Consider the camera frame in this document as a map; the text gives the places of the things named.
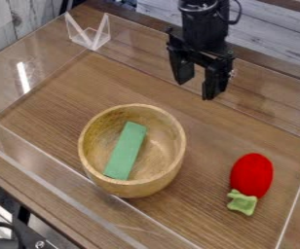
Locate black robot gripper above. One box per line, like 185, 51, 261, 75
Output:
168, 4, 236, 100

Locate red plush strawberry toy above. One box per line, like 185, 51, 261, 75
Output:
226, 153, 275, 216

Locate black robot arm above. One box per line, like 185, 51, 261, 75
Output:
168, 0, 242, 100

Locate round wooden bowl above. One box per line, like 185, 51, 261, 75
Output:
77, 103, 186, 198

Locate green rectangular block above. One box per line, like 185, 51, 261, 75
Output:
104, 122, 148, 180

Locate clear acrylic corner bracket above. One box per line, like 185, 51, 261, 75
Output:
65, 13, 112, 52

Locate black table leg bracket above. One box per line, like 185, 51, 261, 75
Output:
13, 205, 58, 249

